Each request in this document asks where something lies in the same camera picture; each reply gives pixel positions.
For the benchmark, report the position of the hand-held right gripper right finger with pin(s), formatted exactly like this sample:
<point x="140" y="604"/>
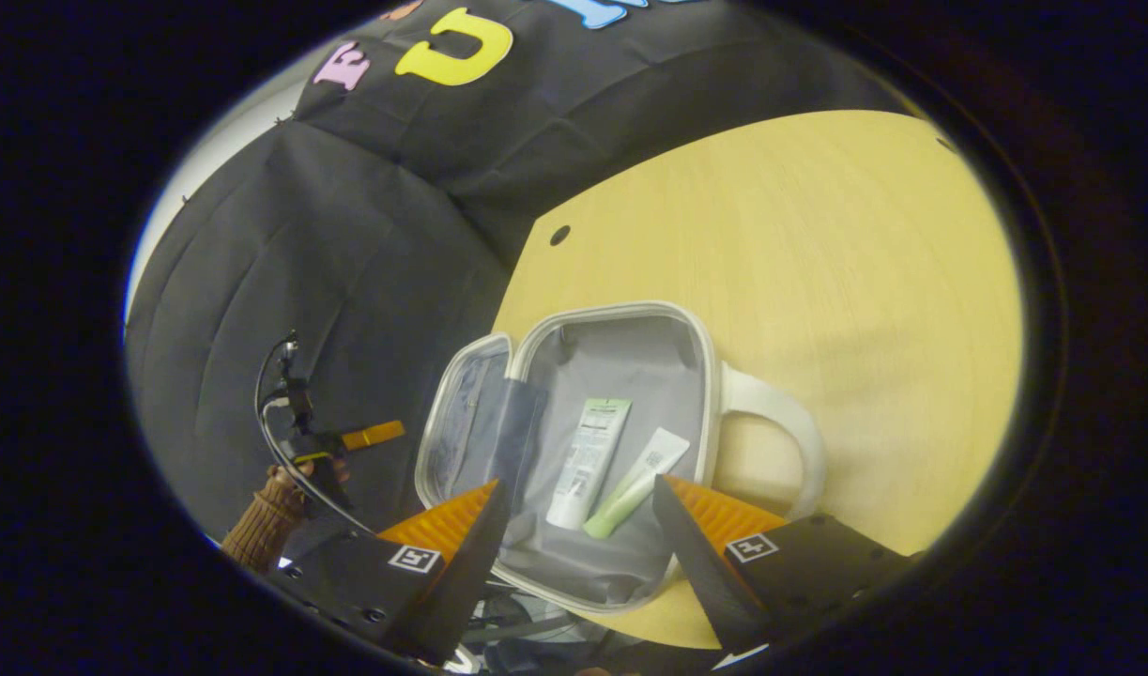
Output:
<point x="700" y="573"/>

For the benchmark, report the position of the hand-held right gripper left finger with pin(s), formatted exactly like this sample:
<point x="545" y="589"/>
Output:
<point x="466" y="582"/>

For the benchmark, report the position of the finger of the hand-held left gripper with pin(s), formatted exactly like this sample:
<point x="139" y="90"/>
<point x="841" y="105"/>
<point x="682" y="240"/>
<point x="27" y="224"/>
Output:
<point x="375" y="435"/>

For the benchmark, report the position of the cream tube with green cap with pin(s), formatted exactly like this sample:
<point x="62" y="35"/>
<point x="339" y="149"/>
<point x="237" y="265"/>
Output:
<point x="653" y="460"/>

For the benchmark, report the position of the pale green skincare tube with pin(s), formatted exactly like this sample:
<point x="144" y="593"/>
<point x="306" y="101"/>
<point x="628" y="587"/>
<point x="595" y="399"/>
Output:
<point x="592" y="451"/>

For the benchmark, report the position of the white suitcase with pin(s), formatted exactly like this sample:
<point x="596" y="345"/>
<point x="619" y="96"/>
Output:
<point x="620" y="366"/>

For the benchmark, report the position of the black backdrop cloth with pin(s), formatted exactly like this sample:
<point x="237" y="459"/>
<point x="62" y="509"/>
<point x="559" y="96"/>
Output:
<point x="367" y="235"/>

